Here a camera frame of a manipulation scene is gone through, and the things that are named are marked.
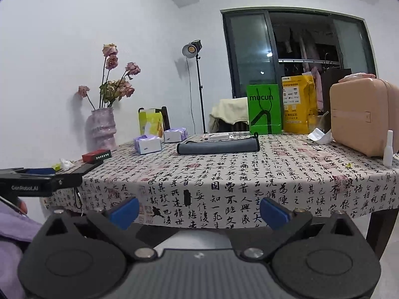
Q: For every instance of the dark framed window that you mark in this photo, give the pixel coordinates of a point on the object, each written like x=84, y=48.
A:
x=252, y=53

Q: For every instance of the black paper bag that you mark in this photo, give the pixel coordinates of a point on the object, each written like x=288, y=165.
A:
x=335, y=81

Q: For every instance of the crumpled white tissue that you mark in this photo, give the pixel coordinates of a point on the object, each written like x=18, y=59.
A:
x=66, y=163

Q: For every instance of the crumpled white paper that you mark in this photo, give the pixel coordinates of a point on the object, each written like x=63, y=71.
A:
x=319, y=135

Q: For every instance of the yellow snack bag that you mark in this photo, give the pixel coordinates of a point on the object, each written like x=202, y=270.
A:
x=150, y=124

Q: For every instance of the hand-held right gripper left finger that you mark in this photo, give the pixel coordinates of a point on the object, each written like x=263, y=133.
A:
x=124, y=214

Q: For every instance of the pink hard case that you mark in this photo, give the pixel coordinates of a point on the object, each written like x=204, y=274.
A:
x=361, y=115

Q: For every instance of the green paper bag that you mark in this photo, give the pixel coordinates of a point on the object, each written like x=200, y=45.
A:
x=264, y=112

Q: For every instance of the pink ribbed vase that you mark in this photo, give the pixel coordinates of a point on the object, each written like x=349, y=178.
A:
x=101, y=130

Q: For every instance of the clear glass cup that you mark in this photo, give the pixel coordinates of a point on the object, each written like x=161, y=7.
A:
x=316, y=123

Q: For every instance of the pink plastic wrap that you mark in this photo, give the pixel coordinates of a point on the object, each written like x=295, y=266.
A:
x=357, y=77

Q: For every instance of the dark wooden chair back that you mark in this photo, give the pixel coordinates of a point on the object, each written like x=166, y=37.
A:
x=165, y=116

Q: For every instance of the cream cloth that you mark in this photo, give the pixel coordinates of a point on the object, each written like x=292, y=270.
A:
x=230, y=109

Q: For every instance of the white flat box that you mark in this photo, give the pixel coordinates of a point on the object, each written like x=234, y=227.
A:
x=223, y=136

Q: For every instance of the grey pouch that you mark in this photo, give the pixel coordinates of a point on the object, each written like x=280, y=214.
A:
x=218, y=146

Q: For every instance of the yellow paper bag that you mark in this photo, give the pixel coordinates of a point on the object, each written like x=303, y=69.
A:
x=297, y=106

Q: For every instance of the red flat box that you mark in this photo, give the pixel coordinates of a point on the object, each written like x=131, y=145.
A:
x=92, y=157

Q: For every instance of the person's left forearm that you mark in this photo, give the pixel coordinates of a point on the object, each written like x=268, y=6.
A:
x=12, y=233

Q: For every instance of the calligraphy print tablecloth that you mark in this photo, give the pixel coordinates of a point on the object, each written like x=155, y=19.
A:
x=249, y=180

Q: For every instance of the white small bottle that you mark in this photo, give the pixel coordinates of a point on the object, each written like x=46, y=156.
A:
x=388, y=152

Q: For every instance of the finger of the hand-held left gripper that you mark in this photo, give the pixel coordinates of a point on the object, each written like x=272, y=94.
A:
x=73, y=177
x=39, y=171

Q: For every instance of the dried pink roses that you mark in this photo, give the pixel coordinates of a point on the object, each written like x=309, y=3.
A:
x=117, y=88

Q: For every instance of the studio light on stand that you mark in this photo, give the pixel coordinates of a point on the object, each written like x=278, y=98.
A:
x=190, y=49

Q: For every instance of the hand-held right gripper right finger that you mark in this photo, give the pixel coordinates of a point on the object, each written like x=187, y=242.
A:
x=275, y=214

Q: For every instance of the pink hanging garment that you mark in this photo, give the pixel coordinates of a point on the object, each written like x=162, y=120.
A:
x=314, y=74

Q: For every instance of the person's left hand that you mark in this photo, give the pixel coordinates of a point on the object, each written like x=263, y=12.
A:
x=22, y=206

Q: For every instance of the purple tissue pack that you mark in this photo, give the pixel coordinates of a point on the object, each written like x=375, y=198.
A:
x=147, y=144
x=175, y=134

